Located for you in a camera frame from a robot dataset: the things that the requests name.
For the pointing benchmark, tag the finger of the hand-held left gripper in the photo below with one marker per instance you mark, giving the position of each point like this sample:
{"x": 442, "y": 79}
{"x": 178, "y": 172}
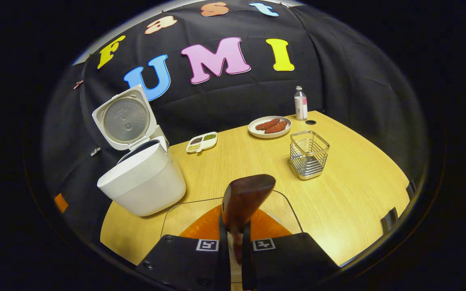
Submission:
{"x": 61, "y": 203}

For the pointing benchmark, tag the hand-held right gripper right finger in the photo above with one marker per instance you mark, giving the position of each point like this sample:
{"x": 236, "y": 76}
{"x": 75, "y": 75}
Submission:
{"x": 246, "y": 262}

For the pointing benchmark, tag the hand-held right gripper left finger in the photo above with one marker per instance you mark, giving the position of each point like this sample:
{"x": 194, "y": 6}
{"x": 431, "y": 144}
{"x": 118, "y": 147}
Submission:
{"x": 224, "y": 258}

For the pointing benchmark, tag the brown wooden spoon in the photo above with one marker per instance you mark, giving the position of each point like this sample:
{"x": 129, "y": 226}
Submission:
{"x": 245, "y": 198}

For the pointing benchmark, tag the white rice cooker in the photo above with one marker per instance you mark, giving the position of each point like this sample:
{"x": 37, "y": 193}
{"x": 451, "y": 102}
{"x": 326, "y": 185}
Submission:
{"x": 148, "y": 186}

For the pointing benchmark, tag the silver cloth clip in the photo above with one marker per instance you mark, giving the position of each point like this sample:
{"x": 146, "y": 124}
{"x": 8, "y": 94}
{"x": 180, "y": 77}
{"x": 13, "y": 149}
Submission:
{"x": 95, "y": 151}

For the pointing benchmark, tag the white divided grain dish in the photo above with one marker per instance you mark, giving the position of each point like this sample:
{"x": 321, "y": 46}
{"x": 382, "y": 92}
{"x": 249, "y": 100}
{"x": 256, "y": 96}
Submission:
{"x": 201, "y": 142}

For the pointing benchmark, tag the red cloth clip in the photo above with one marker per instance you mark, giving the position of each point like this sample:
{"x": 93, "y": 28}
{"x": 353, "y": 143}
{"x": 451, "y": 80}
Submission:
{"x": 78, "y": 84}

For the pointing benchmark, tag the white round plate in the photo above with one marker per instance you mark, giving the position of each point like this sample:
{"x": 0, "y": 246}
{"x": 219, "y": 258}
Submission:
{"x": 257, "y": 132}

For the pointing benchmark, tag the red sausage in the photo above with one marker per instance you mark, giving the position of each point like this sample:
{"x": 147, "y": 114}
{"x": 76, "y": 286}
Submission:
{"x": 267, "y": 124}
{"x": 276, "y": 127}

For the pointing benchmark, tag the dark chair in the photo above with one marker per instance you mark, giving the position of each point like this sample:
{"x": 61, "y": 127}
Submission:
{"x": 389, "y": 220}
{"x": 411, "y": 189}

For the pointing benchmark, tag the clear bottle with pink label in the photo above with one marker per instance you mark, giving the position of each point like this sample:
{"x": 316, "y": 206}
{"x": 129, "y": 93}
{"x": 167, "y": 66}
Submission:
{"x": 300, "y": 105}

